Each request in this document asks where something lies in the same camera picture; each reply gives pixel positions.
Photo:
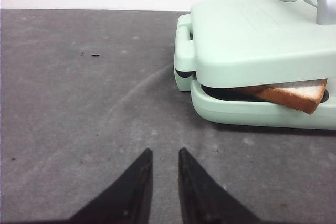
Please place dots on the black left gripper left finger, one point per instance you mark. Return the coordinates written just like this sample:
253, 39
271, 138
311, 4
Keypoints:
127, 200

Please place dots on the mint green breakfast maker base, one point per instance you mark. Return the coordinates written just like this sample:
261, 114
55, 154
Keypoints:
223, 106

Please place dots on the breakfast maker hinged lid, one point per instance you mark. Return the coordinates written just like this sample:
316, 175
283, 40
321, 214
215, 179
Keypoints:
251, 42

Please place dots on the white bread slice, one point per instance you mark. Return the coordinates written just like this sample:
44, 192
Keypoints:
302, 95

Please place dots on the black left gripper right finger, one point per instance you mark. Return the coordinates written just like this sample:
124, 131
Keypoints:
202, 200

